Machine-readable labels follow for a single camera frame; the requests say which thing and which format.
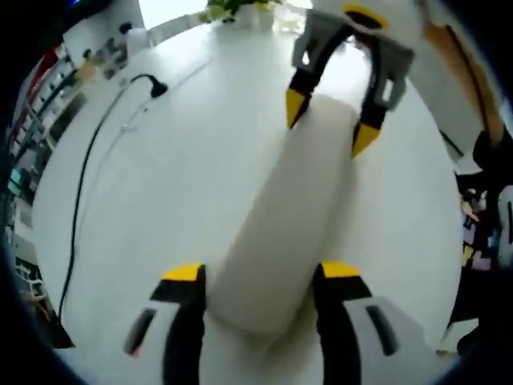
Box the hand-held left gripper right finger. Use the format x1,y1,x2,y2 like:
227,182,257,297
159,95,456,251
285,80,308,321
311,260,438,385

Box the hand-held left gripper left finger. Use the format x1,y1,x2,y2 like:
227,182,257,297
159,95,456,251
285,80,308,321
121,262,208,385

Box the beige cutlery case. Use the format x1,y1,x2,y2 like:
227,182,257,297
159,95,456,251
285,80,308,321
208,95,360,342

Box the green potted plant white pot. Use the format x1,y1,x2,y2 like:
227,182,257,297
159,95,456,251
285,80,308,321
198,0,282,26

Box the colourful floor items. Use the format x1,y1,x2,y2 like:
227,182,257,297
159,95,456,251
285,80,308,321
459,192,502,274

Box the storage shelving with white bins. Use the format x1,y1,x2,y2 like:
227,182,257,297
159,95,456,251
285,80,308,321
7,43,88,162

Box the white cable on table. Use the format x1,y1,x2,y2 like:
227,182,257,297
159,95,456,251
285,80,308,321
119,59,214,134

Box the black power cable with plug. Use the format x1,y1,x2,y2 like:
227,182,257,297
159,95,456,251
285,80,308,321
58,74,170,322

